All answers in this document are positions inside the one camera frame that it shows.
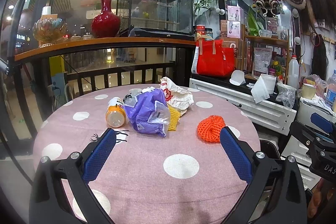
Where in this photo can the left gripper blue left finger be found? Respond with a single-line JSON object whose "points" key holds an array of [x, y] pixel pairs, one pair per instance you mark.
{"points": [[96, 153]]}

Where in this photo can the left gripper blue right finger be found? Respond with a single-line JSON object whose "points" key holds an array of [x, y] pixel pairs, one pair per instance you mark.
{"points": [[239, 153]]}

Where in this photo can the orange foam fruit net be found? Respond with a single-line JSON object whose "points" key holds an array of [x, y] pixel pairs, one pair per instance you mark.
{"points": [[209, 129]]}

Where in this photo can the purple plastic bag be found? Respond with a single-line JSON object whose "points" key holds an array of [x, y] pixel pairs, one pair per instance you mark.
{"points": [[148, 112]]}

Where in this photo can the white red plastic bag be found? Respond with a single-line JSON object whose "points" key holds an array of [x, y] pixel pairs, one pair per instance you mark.
{"points": [[177, 97]]}

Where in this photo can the black trash bin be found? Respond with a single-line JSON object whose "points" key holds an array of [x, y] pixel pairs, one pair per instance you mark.
{"points": [[269, 149]]}

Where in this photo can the pink polka dot tablecloth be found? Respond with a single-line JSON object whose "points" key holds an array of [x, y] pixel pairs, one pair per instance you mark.
{"points": [[148, 178]]}

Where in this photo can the orange white drink bottle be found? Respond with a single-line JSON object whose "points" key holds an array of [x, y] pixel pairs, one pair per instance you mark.
{"points": [[115, 114]]}

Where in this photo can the white drawer cabinet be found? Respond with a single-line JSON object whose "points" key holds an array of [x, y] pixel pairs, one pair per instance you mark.
{"points": [[272, 121]]}

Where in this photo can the water bottle blue label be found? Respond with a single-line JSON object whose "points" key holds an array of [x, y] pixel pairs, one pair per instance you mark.
{"points": [[330, 95]]}

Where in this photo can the clear plastic bag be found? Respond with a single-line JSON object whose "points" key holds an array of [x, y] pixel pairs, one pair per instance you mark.
{"points": [[286, 95]]}

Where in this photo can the white paper napkin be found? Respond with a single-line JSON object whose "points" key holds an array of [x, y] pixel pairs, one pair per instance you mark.
{"points": [[259, 91]]}

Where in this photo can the yellow foam fruit net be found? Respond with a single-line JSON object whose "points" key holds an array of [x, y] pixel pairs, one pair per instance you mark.
{"points": [[174, 118]]}

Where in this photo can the white plastic jug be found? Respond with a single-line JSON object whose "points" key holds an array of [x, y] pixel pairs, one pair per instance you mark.
{"points": [[293, 72]]}

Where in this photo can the red tote bag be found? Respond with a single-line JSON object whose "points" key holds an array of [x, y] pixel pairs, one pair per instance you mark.
{"points": [[212, 58]]}

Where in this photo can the wooden shelf rack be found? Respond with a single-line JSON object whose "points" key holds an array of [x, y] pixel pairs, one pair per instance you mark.
{"points": [[260, 55]]}

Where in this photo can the wooden railing shelf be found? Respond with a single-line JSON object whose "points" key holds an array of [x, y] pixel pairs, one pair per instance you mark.
{"points": [[98, 44]]}

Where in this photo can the red ceramic vase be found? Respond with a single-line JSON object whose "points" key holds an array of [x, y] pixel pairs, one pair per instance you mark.
{"points": [[106, 24]]}

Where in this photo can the glass lotus bowl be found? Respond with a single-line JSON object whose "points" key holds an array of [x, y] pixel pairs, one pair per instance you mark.
{"points": [[49, 31]]}

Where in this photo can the red lid jar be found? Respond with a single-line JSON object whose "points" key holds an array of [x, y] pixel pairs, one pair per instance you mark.
{"points": [[199, 31]]}

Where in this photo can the black bird cage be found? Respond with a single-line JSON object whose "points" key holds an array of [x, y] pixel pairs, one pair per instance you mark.
{"points": [[172, 16]]}

